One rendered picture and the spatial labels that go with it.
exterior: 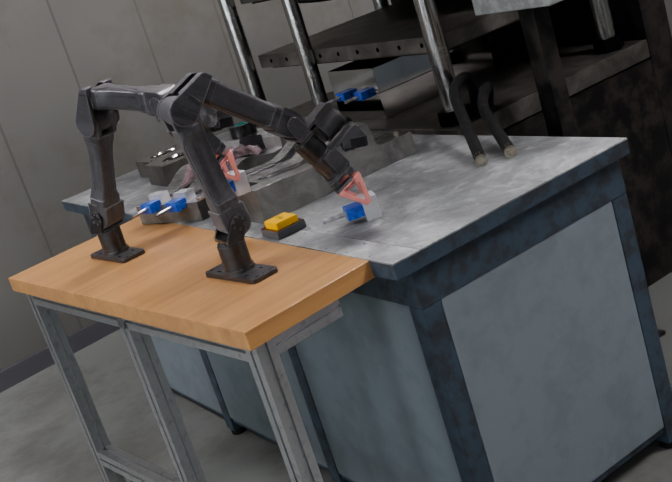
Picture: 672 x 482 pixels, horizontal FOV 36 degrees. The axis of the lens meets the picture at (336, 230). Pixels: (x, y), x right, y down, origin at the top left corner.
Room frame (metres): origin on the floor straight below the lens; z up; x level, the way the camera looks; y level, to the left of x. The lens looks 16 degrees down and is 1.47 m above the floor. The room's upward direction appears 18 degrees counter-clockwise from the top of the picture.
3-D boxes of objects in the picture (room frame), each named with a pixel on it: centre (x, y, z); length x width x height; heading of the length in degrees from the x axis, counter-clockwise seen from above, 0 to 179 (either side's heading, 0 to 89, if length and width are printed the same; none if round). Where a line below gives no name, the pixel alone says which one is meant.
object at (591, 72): (3.70, -0.47, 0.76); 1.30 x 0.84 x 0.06; 29
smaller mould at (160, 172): (3.44, 0.42, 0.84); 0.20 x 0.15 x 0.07; 119
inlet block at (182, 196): (2.78, 0.40, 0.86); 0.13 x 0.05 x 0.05; 137
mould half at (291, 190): (2.75, 0.01, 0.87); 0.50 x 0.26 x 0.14; 119
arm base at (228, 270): (2.18, 0.23, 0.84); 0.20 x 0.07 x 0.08; 35
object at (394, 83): (3.61, -0.42, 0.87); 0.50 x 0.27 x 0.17; 119
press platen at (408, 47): (3.72, -0.51, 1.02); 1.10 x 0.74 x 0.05; 29
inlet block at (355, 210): (2.28, -0.04, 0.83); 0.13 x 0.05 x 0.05; 97
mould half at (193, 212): (3.02, 0.26, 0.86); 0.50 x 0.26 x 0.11; 137
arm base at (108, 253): (2.67, 0.57, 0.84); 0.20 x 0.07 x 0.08; 35
